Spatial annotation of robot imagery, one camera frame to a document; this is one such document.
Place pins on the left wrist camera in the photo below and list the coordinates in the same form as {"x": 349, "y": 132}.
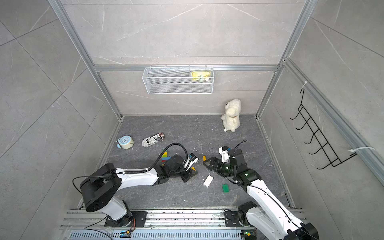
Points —
{"x": 192, "y": 158}

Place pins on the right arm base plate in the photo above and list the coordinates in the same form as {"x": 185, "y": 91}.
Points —
{"x": 236, "y": 219}

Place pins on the white long lego brick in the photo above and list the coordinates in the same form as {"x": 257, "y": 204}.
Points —
{"x": 208, "y": 181}

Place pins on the small toy car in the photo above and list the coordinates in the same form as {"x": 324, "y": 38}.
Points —
{"x": 149, "y": 141}

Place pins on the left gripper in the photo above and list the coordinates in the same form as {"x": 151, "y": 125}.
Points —
{"x": 189, "y": 175}

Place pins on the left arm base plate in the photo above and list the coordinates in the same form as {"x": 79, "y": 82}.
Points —
{"x": 135, "y": 218}

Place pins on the black wire hook rack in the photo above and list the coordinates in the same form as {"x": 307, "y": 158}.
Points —
{"x": 317, "y": 135}

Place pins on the white plush toy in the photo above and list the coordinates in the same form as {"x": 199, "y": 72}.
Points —
{"x": 231, "y": 118}

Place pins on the yellow sponge in basket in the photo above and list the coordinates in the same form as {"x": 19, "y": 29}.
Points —
{"x": 200, "y": 75}

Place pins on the tape roll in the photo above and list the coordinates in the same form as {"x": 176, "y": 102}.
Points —
{"x": 125, "y": 142}

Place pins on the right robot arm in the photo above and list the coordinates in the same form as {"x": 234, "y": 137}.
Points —
{"x": 266, "y": 212}

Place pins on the white wire mesh basket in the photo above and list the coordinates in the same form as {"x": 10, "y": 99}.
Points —
{"x": 176, "y": 80}

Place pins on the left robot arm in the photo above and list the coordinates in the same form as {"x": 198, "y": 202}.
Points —
{"x": 98, "y": 190}

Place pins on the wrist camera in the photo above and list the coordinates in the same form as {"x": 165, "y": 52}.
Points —
{"x": 192, "y": 158}
{"x": 224, "y": 151}

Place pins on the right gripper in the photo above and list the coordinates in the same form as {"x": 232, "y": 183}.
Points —
{"x": 214, "y": 160}

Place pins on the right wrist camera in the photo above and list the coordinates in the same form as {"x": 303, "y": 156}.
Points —
{"x": 224, "y": 151}

